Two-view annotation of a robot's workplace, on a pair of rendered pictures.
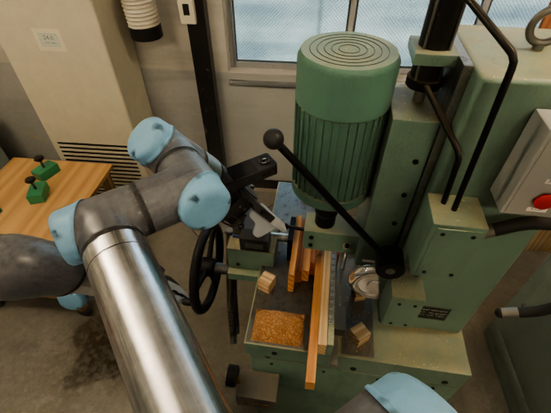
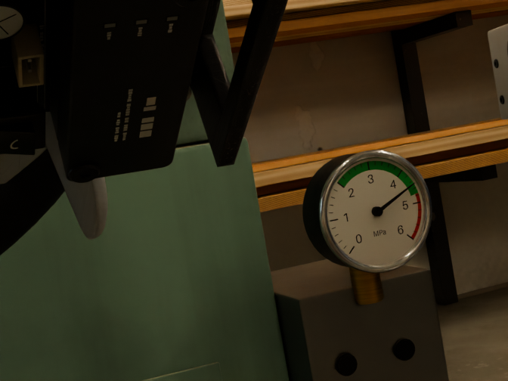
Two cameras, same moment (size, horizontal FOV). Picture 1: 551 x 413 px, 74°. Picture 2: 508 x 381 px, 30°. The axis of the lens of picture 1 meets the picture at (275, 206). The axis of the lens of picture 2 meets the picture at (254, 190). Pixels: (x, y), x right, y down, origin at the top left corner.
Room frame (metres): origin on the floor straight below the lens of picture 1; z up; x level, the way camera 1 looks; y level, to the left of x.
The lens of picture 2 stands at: (0.66, 0.54, 0.71)
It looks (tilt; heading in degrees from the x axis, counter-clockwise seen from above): 3 degrees down; 244
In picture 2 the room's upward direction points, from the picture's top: 10 degrees counter-clockwise
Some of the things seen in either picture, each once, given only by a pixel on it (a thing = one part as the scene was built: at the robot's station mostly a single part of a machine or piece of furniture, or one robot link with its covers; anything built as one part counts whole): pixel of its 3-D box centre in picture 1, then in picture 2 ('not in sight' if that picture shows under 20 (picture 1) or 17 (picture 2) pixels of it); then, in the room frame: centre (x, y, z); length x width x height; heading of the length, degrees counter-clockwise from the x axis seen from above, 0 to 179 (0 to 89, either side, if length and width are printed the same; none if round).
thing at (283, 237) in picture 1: (280, 237); not in sight; (0.67, -0.02, 0.95); 0.09 x 0.07 x 0.09; 172
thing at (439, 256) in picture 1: (443, 238); not in sight; (0.44, -0.32, 1.23); 0.09 x 0.08 x 0.15; 82
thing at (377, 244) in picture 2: (233, 377); (365, 227); (0.40, 0.12, 0.65); 0.06 x 0.04 x 0.08; 172
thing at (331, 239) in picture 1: (330, 234); not in sight; (0.62, -0.14, 1.03); 0.14 x 0.07 x 0.09; 82
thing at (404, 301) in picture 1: (400, 297); not in sight; (0.44, -0.28, 1.02); 0.09 x 0.07 x 0.12; 172
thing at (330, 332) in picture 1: (334, 248); not in sight; (0.65, -0.17, 0.93); 0.60 x 0.02 x 0.06; 172
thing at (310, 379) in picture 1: (318, 268); not in sight; (0.59, -0.12, 0.92); 0.62 x 0.02 x 0.04; 172
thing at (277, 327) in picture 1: (278, 324); not in sight; (0.43, -0.01, 0.91); 0.12 x 0.09 x 0.03; 82
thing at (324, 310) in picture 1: (327, 248); not in sight; (0.65, -0.15, 0.93); 0.60 x 0.02 x 0.05; 172
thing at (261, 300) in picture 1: (283, 254); not in sight; (0.67, -0.02, 0.87); 0.61 x 0.30 x 0.06; 172
